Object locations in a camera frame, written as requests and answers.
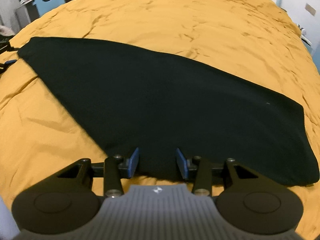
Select pile of clothes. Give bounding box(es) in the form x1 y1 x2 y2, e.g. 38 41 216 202
0 25 15 45

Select black pants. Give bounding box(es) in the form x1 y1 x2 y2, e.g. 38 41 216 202
18 37 319 186

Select blue nightstand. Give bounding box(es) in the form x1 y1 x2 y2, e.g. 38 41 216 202
298 25 313 54

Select white desk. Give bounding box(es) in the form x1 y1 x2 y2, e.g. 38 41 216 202
15 0 72 29

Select yellow bed cover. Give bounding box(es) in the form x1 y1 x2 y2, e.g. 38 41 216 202
0 0 320 240

